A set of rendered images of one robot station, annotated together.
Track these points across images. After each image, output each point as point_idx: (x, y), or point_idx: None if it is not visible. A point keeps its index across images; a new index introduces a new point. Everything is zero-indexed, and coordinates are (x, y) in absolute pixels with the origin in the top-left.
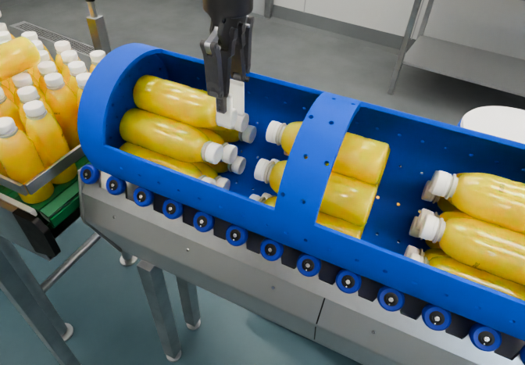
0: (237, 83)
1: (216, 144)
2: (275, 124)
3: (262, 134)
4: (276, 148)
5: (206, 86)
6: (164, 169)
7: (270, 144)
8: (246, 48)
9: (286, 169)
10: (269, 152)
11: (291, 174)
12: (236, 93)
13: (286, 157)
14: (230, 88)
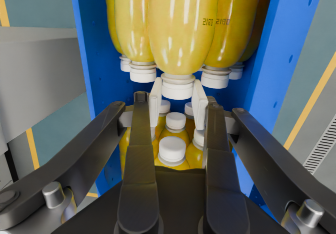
0: (197, 118)
1: (142, 78)
2: (169, 158)
3: (243, 79)
4: (231, 95)
5: (102, 110)
6: (77, 36)
7: (233, 89)
8: (250, 170)
9: (97, 189)
10: (227, 88)
11: (97, 191)
12: (195, 107)
13: (223, 106)
14: (197, 99)
